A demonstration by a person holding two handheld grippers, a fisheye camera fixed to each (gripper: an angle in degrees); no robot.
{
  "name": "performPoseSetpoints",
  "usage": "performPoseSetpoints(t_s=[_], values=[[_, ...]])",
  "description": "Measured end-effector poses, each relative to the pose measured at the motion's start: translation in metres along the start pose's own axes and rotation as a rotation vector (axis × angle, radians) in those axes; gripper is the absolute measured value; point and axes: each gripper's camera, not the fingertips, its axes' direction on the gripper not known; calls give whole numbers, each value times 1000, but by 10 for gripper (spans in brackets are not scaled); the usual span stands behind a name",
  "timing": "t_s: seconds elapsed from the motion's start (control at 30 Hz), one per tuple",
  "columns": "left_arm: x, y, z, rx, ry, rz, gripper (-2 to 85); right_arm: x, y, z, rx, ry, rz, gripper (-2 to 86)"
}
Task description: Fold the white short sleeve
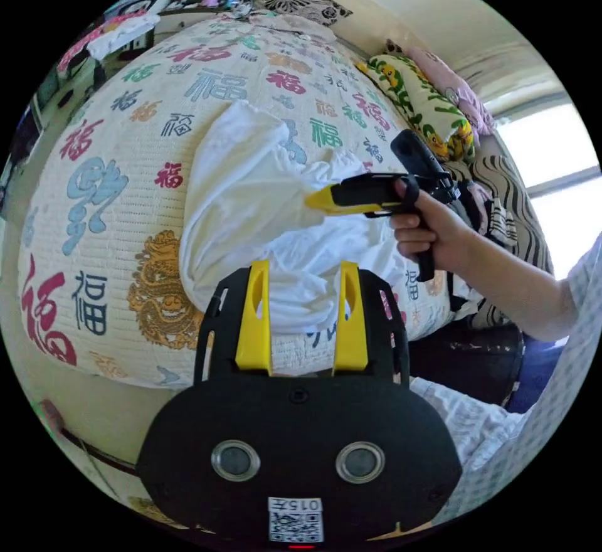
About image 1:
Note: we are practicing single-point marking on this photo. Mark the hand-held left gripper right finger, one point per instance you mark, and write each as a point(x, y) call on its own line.
point(350, 331)

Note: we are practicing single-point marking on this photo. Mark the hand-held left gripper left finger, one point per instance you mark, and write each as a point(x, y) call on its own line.
point(254, 326)

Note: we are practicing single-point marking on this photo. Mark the person's right hand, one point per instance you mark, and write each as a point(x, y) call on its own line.
point(444, 237)

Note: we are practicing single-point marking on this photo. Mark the pile of clothes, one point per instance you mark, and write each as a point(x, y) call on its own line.
point(115, 37)

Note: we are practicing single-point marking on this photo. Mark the black white striped blanket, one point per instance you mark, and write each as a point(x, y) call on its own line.
point(512, 194)

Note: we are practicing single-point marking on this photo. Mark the pink pillow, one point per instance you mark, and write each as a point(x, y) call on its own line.
point(458, 91)

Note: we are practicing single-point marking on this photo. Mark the bed with printed quilt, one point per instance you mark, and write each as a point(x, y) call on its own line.
point(117, 213)

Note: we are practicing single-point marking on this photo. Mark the person's right forearm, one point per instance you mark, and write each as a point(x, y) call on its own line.
point(512, 288)

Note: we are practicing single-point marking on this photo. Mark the window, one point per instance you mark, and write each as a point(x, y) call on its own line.
point(550, 147)

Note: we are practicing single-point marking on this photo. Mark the white short sleeve shirt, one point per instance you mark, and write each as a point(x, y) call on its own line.
point(244, 204)

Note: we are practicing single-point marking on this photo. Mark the green yellow printed pillow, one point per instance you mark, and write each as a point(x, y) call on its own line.
point(418, 100)

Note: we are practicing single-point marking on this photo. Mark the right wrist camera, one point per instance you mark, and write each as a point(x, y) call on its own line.
point(418, 152)

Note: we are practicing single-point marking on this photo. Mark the person's body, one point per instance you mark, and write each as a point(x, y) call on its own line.
point(541, 420)

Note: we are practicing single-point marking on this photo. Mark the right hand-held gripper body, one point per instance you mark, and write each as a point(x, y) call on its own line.
point(376, 190)

